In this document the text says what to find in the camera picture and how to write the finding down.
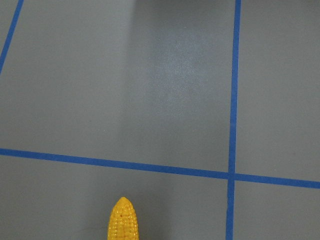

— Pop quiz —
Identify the yellow corn cob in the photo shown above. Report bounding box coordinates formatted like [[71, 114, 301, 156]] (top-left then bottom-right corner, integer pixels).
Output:
[[107, 196, 140, 240]]

